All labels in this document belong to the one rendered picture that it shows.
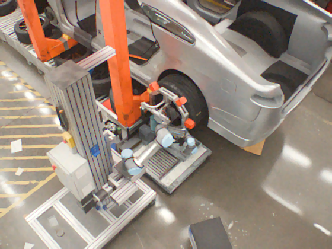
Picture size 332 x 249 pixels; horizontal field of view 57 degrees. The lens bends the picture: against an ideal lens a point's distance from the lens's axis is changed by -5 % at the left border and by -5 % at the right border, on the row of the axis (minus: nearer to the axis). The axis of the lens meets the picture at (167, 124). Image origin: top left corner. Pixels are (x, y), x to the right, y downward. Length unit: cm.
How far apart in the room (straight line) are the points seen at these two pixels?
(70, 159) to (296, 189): 282
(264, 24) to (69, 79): 288
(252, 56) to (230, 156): 136
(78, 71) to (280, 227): 286
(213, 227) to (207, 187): 77
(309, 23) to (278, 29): 41
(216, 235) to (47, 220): 186
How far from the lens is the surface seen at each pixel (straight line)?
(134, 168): 295
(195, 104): 350
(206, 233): 343
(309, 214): 423
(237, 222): 391
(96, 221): 367
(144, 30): 494
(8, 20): 728
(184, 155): 411
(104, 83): 463
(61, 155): 293
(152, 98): 373
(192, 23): 324
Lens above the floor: 349
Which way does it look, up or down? 49 degrees down
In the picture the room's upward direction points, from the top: straight up
